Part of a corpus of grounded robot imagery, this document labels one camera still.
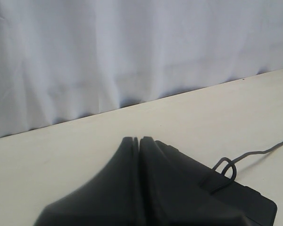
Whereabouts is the black cord with loop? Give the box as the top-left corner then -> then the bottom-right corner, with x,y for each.
199,134 -> 283,195

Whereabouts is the black plastic carrying case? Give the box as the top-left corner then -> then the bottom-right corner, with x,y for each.
155,140 -> 277,226

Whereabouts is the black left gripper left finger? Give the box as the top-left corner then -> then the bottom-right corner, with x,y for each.
35,137 -> 142,226

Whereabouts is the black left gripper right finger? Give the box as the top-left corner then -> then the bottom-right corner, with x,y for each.
139,137 -> 248,226

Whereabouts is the white backdrop curtain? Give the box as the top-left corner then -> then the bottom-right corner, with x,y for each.
0,0 -> 283,137

